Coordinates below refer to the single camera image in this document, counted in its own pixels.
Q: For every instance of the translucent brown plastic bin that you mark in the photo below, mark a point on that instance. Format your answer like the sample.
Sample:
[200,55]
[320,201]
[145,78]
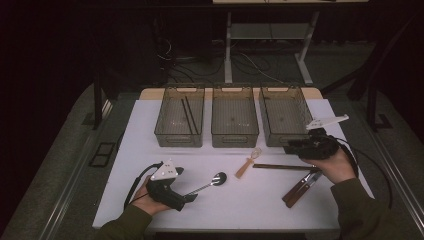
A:
[173,116]
[235,116]
[283,115]

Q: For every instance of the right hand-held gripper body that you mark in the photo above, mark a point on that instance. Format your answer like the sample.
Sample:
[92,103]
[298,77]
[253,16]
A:
[316,148]

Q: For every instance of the person's right hand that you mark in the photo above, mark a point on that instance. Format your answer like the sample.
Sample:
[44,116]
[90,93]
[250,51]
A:
[336,166]

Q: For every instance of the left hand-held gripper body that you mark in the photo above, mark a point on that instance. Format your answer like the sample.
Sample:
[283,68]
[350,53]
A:
[163,191]

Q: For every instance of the black metal stand with brace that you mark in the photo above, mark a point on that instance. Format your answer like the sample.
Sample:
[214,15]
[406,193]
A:
[372,106]

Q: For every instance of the black chopstick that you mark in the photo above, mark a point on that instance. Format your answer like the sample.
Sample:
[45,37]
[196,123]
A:
[192,115]
[187,116]

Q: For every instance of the white metal desk frame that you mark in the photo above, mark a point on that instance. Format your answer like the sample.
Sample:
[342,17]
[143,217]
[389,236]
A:
[228,60]

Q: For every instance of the person's left hand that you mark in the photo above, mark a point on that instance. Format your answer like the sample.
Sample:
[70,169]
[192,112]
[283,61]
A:
[146,205]

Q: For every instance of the white table mat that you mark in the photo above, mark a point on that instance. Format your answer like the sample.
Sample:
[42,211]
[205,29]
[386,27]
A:
[240,206]

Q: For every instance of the aluminium floor rail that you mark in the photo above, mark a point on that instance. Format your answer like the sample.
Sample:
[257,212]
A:
[71,186]
[400,181]

